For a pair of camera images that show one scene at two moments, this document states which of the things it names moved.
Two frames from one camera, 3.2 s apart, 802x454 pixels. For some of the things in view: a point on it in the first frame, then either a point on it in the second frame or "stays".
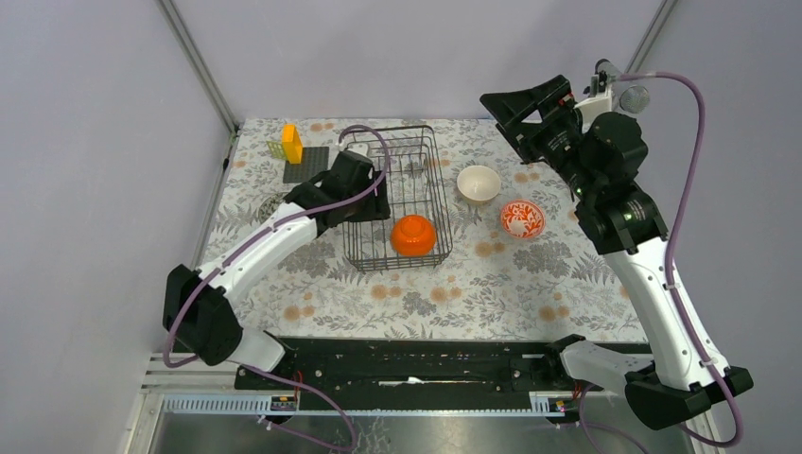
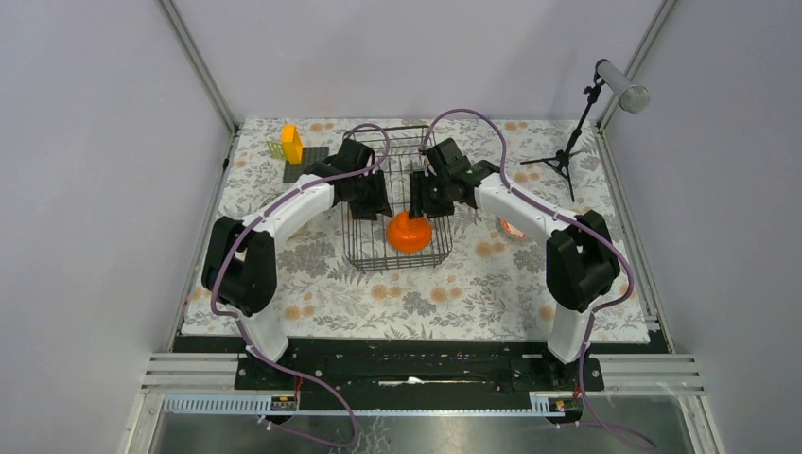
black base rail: x=475 y=365 stays
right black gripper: x=511 y=108 → x=420 y=202
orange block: x=291 y=145 stays
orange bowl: x=413 y=235 stays
